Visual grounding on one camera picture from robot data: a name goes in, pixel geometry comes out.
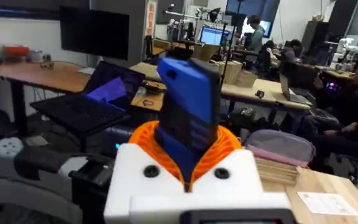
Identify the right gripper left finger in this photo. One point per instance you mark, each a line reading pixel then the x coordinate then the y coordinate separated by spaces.
pixel 129 174

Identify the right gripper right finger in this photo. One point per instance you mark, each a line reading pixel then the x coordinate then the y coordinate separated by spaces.
pixel 235 177

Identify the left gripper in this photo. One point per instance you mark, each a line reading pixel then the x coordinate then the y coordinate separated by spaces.
pixel 39 163

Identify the blue electric screwdriver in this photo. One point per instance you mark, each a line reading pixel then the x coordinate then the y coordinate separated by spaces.
pixel 188 93

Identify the stack of wooden boards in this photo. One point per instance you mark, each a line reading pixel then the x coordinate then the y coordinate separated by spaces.
pixel 277 171

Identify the grey and pink zip bag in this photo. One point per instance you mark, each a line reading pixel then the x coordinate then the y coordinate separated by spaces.
pixel 280 147

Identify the black open laptop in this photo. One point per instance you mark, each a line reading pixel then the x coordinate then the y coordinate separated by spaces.
pixel 89 102

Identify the brown wooden desk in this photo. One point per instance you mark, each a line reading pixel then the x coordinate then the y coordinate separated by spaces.
pixel 51 76

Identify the pale wooden desk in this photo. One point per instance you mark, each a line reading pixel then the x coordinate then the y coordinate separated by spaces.
pixel 259 88

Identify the white paper sheet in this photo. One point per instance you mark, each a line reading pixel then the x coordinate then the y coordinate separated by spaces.
pixel 326 203

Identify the red and grey box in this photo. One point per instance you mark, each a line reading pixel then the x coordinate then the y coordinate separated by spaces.
pixel 15 51

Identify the grey open laptop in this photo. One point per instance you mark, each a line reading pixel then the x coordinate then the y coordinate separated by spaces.
pixel 291 93

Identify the cardboard box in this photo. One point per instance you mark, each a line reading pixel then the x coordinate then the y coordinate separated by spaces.
pixel 228 71

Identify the person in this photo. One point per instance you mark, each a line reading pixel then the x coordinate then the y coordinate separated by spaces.
pixel 256 35
pixel 291 51
pixel 343 118

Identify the lit computer monitor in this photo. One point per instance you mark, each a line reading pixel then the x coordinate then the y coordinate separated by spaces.
pixel 213 35

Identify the large black wall monitor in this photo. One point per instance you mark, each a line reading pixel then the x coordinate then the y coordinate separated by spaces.
pixel 93 32

